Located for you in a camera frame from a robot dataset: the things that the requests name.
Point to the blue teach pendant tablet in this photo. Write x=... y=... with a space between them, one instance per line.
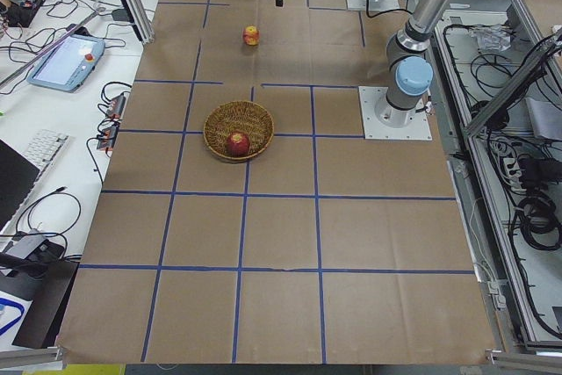
x=67 y=67

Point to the black laptop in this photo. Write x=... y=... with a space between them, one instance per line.
x=18 y=177

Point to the round wicker basket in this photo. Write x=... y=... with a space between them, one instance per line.
x=241 y=115

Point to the orange black adapter box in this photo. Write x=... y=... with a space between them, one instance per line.
x=116 y=107

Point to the aluminium diagonal frame bar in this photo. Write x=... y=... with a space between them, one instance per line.
x=533 y=67

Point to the grey usb hub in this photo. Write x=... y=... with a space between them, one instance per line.
x=25 y=246

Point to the white keyboard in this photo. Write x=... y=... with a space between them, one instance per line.
x=43 y=149

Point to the white power strip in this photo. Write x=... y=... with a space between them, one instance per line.
x=510 y=171

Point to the crumpled plastic wrap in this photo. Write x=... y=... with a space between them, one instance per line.
x=491 y=38

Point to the yellow-red apple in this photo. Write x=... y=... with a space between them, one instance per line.
x=251 y=35

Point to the brown paper table cover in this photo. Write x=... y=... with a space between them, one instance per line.
x=325 y=248

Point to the dark red apple in basket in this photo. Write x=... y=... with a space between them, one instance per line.
x=238 y=144

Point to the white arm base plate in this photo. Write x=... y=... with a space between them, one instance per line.
x=395 y=129

